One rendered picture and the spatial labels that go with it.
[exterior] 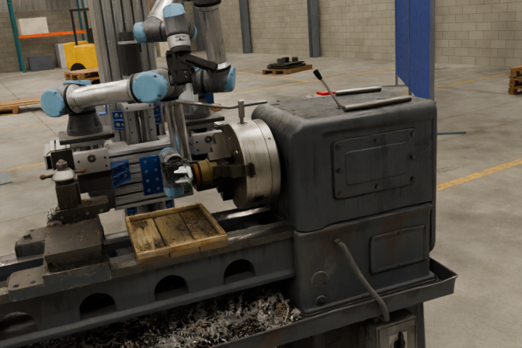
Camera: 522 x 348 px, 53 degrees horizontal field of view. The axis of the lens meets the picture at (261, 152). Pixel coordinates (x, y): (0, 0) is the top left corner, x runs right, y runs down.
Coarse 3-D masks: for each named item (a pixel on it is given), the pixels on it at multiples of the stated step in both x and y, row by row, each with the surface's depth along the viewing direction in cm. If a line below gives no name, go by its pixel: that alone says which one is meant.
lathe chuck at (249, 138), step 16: (224, 128) 189; (240, 128) 180; (256, 128) 180; (240, 144) 175; (256, 144) 176; (240, 160) 177; (256, 160) 174; (240, 176) 180; (256, 176) 175; (240, 192) 183; (256, 192) 177; (240, 208) 187
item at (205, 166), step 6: (198, 162) 182; (204, 162) 182; (210, 162) 184; (216, 162) 184; (192, 168) 180; (198, 168) 181; (204, 168) 181; (210, 168) 181; (198, 174) 180; (204, 174) 180; (210, 174) 181; (198, 180) 181; (204, 180) 181; (210, 180) 182
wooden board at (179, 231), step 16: (176, 208) 201; (192, 208) 204; (128, 224) 188; (144, 224) 192; (160, 224) 191; (176, 224) 190; (192, 224) 189; (144, 240) 179; (160, 240) 178; (176, 240) 177; (192, 240) 176; (208, 240) 171; (224, 240) 173; (144, 256) 165; (160, 256) 167; (176, 256) 169
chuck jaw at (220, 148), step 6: (222, 132) 191; (216, 138) 189; (222, 138) 190; (216, 144) 188; (222, 144) 189; (210, 150) 191; (216, 150) 187; (222, 150) 188; (228, 150) 188; (210, 156) 185; (216, 156) 186; (222, 156) 187; (228, 156) 187
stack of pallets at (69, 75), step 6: (66, 72) 1064; (72, 72) 1047; (78, 72) 1036; (84, 72) 1026; (90, 72) 1033; (96, 72) 1085; (66, 78) 1077; (72, 78) 1049; (78, 78) 1024; (84, 78) 1025; (90, 78) 1036; (96, 78) 1043
